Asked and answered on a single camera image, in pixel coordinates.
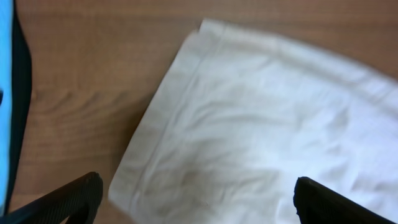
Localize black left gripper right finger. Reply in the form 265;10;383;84
293;177;395;224

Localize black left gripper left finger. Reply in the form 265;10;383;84
1;172;103;224

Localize beige khaki shorts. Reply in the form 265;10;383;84
108;19;397;223

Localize black and blue shirt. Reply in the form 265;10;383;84
1;0;32;216

